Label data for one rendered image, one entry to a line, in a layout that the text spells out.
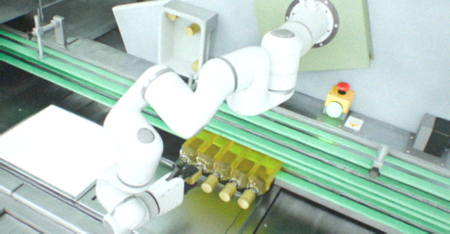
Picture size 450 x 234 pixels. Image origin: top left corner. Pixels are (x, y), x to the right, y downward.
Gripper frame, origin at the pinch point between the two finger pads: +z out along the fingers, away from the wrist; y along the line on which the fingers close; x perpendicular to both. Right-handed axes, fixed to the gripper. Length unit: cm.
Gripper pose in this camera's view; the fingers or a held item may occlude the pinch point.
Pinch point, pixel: (190, 177)
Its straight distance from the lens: 139.2
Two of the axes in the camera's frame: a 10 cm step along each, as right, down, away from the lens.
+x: -7.3, -4.5, 5.2
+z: 6.8, -3.7, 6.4
